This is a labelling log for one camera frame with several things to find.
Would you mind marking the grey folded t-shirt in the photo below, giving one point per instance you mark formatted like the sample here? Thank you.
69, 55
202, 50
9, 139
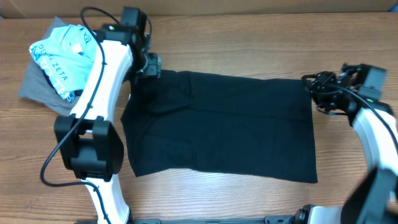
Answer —
36, 87

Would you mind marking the cardboard backdrop board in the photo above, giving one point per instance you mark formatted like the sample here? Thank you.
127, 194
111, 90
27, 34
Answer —
71, 8

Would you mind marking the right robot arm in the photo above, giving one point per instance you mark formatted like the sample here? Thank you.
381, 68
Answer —
356, 93

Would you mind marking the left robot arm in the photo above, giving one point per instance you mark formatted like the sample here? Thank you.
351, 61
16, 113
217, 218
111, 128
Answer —
87, 140

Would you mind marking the light blue printed t-shirt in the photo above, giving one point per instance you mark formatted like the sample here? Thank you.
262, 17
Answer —
66, 57

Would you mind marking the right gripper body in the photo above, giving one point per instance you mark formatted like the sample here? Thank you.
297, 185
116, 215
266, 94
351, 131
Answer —
328, 99

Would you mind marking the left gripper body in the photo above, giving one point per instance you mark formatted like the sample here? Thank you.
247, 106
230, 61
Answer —
152, 67

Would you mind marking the black t-shirt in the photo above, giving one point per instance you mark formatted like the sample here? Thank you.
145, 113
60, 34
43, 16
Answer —
218, 123

